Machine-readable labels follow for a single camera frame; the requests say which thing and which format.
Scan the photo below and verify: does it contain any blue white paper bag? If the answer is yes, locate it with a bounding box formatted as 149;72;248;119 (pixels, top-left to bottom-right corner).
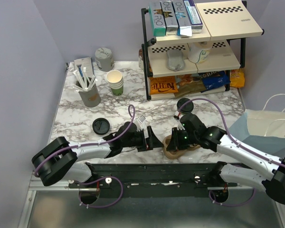
228;94;285;158

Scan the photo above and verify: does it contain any toilet paper roll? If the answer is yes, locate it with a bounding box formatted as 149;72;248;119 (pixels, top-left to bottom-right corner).
188;41;213;64

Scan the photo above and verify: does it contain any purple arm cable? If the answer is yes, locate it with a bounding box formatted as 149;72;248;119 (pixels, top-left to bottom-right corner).
174;97;282;207
34;104;136;209

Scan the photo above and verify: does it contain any blue doritos bag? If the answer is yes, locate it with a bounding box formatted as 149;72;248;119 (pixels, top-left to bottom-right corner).
199;71;230;91

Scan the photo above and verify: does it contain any brown pulp cup carrier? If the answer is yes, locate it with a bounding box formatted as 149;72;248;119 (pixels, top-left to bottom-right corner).
162;135;200;160

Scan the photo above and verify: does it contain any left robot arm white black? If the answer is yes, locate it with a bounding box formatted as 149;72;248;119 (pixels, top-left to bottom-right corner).
31;122;163;188

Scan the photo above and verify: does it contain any yellow snack bag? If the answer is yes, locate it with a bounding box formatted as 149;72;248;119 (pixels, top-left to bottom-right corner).
230;68;245;88

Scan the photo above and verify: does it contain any teal toothpaste box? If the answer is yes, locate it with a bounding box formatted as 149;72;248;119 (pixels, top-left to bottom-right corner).
149;1;166;37

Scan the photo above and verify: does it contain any grey marbled canister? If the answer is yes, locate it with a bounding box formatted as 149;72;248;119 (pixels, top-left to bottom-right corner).
95;47;114;72

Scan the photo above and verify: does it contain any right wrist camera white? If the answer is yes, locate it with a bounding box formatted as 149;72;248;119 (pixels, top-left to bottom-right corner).
173;111;185;130

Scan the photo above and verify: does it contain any olive brown snack bag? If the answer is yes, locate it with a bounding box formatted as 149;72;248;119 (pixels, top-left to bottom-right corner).
174;73;206;98

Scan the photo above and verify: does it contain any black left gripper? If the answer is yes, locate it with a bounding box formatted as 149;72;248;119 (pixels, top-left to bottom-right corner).
122;126;164;152

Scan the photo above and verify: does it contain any stack of green paper cups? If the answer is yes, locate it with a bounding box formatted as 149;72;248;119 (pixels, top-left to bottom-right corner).
106;70;124;96

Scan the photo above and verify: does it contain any orange kettle chips bag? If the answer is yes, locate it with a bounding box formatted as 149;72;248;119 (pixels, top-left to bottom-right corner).
150;76;178;95

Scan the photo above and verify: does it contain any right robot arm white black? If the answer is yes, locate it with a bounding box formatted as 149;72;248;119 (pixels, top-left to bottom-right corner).
166;113;285;205

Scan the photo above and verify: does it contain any blue white toothpaste box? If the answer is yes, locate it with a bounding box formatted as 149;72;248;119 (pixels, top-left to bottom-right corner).
183;0;203;34

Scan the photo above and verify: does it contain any grey straw holder cup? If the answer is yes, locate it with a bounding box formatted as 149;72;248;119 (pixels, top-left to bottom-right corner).
73;70;101;108

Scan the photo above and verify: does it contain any grey sponge pouch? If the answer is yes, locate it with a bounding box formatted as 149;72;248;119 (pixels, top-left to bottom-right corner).
167;49;185;71

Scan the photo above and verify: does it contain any blue razor in package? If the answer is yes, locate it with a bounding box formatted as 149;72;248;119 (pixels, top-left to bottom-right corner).
74;57;94;78

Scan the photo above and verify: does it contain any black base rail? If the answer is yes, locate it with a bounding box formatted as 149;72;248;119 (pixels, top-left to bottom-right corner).
69;163;236;198

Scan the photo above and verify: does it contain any silver blue toothpaste box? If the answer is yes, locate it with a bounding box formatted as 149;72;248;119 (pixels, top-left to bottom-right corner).
172;0;192;38

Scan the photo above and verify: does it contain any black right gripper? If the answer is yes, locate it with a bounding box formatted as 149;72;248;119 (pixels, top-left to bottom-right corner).
166;126;198;151

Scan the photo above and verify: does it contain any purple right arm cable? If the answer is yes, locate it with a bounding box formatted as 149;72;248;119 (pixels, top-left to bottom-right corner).
174;97;282;207

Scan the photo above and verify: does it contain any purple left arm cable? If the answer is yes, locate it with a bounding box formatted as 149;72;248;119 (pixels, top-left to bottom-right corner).
34;104;136;209

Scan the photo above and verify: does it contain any black and cream shelf rack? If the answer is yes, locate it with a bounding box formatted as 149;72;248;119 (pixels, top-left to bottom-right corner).
141;0;265;101

